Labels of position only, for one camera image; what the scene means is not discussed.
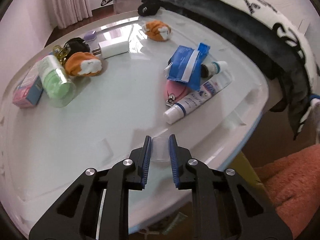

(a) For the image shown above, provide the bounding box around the black hair claw clip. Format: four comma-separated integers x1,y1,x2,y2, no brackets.
52,37,91,66

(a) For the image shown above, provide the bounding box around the white power adapter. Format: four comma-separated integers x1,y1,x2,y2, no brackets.
92,41,129,59

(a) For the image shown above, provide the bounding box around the green cotton pad canister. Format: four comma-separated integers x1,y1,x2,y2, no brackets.
37,55,75,108

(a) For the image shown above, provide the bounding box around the purple small case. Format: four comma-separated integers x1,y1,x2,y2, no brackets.
83,30,97,42

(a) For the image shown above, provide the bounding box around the pink nail clipper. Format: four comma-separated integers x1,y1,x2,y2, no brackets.
164,80,190,107

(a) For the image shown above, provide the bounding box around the black white patterned blanket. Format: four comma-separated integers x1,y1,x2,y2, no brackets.
102,0,319,135

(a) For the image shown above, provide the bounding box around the small white dropper bottle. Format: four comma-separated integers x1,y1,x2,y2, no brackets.
201,61,228,79

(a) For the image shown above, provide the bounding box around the brown cardboard box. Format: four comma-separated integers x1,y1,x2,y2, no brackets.
228,152,260,186

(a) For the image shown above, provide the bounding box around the pink blue carton box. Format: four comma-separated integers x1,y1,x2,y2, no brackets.
12,61,43,108

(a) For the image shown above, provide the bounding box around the white toothpaste tube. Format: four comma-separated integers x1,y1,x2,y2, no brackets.
163,70,233,125

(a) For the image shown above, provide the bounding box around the black round object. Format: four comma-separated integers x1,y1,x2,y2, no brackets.
137,2,160,17

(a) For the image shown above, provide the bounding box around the blue foil wrapper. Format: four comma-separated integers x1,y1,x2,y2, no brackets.
167,43,210,90

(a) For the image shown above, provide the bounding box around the orange white sock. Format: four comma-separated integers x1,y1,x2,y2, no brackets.
142,20,171,42
65,52,103,76

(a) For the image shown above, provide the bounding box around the white plastic table lid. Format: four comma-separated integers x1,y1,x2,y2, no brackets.
1,10,268,236

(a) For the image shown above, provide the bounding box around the pink curtain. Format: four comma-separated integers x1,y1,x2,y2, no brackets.
51,0,93,29

